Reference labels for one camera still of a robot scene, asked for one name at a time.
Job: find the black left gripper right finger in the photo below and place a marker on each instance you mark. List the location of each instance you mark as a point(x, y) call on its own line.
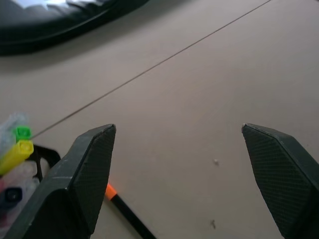
point(281, 179)

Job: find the yellow highlighter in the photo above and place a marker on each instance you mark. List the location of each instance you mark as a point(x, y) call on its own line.
point(15, 155)

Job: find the black pen holder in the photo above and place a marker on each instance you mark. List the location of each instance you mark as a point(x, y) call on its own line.
point(49, 152)

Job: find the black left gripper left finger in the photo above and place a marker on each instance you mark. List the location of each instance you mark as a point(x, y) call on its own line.
point(82, 179)

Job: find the green highlighter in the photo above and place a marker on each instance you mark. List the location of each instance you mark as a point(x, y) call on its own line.
point(23, 132)

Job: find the black leather chair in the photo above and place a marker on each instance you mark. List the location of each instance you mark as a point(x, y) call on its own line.
point(37, 22)

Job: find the clear capped pen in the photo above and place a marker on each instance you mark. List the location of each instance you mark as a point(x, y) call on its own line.
point(11, 124)

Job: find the black pen with orange cap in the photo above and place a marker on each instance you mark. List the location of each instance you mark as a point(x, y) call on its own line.
point(124, 206)

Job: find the dark blue marker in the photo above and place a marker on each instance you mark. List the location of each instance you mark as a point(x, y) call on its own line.
point(13, 195)

